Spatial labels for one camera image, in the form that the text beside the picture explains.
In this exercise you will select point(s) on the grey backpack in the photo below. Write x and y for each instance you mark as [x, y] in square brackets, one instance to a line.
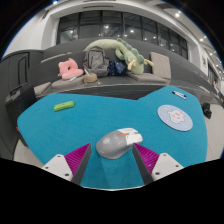
[95, 61]

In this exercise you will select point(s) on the dark blue bag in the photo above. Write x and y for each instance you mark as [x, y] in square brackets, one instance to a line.
[116, 68]

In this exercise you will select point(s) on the pink plush toy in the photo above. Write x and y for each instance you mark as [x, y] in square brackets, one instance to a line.
[68, 69]

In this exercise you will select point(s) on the beige square cushion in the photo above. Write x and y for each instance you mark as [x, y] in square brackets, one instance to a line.
[161, 65]

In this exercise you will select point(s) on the grey and white computer mouse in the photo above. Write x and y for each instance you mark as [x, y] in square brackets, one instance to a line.
[115, 144]

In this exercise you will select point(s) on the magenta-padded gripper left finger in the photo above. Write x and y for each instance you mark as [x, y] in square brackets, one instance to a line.
[60, 165]

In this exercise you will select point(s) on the black suitcase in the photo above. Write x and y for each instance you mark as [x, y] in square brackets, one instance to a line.
[20, 101]

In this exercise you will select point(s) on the grey round seat cushion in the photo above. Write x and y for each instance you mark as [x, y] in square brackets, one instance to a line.
[65, 82]

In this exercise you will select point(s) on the dark glass window wall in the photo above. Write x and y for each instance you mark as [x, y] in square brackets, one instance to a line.
[90, 30]

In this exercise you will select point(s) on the round light blue mouse pad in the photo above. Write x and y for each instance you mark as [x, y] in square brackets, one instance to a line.
[175, 117]

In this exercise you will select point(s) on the green dragon plush toy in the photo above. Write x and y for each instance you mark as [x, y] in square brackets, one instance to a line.
[128, 55]

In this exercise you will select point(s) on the grey flat seat cushion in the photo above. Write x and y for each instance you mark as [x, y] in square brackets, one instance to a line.
[148, 78]

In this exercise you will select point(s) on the white marker with black cap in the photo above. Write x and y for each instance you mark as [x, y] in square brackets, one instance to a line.
[178, 95]

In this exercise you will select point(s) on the light grey seat cushion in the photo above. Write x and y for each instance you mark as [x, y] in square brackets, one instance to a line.
[42, 88]

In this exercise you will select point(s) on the green oblong case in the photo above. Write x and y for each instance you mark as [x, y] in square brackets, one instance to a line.
[64, 106]

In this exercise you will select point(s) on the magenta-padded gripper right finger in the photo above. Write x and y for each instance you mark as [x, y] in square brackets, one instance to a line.
[165, 165]

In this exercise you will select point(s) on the tan round basket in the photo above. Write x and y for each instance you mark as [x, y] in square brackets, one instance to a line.
[90, 78]

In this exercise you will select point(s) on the ceiling spot lights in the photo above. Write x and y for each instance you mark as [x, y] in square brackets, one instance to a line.
[177, 14]

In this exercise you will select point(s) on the small black bag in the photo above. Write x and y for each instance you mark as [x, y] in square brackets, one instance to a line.
[207, 110]

